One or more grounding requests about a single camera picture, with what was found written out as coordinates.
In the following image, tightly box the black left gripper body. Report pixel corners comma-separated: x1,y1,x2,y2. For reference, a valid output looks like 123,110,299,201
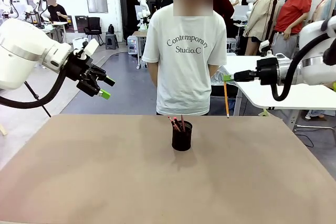
62,55,96,82

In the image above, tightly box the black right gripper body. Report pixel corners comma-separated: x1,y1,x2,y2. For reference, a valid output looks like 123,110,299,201
255,57,279,86

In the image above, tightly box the yellow pencil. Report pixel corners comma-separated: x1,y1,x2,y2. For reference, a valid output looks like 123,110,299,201
223,80,231,119

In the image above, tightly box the person's right forearm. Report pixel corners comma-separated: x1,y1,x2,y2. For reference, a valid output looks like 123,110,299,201
148,62,159,87

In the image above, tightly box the black mesh pen holder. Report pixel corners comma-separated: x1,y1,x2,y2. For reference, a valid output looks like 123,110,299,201
171,120,193,152

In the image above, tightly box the clear plastic sheet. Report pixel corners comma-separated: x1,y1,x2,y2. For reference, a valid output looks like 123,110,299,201
211,65,237,85

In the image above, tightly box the white air purifier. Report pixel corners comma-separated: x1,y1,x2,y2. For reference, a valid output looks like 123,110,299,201
72,37,89,51

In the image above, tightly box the white box on floor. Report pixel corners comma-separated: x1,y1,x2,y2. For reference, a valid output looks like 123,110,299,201
226,37,237,56

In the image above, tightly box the black step stool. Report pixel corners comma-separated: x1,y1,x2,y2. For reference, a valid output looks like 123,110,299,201
105,31,120,50

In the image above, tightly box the lit computer tower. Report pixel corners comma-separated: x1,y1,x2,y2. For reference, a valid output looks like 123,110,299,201
127,36,139,56

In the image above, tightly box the black office chair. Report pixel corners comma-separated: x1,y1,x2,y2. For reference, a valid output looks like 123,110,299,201
83,17,104,44

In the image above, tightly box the black tripod stand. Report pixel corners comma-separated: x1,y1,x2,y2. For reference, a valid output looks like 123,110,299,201
260,0,279,58

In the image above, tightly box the white side table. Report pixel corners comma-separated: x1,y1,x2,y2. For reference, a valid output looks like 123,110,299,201
224,55,336,132

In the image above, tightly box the black tripod leg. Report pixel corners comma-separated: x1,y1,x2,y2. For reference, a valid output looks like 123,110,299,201
23,80,52,118

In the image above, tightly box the mannequin in beige jacket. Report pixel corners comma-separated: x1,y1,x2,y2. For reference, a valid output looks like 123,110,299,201
242,0,279,56

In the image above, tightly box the background robot table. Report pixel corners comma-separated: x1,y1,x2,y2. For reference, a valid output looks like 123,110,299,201
131,29,149,70

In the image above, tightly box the person in white t-shirt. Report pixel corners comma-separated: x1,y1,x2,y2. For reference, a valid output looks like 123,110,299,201
142,0,228,116

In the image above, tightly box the seated person in black shirt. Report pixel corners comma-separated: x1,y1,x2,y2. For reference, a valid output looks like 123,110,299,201
46,0,69,23

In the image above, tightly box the person in red shirt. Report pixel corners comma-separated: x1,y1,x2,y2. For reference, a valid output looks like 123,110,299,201
271,0,313,60

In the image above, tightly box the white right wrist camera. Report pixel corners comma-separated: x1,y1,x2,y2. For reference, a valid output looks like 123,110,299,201
258,39,274,58

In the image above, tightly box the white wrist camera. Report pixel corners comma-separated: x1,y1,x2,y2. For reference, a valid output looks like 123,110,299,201
73,38,100,61
258,39,274,58

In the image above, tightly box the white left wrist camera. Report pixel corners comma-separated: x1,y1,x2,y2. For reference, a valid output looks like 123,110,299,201
73,38,100,61

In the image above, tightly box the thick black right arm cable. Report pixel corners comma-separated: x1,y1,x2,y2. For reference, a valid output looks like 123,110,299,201
271,18,336,102

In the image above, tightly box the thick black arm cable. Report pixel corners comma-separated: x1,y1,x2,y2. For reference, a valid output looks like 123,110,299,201
271,18,336,102
0,68,67,110

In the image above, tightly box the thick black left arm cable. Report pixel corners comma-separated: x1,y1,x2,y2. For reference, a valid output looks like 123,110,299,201
0,68,67,110

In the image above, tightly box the white robot with black cables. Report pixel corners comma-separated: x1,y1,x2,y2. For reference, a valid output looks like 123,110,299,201
24,0,51,26

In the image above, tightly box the black floor cable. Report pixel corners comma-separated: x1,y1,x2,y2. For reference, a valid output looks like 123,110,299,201
296,131,315,148

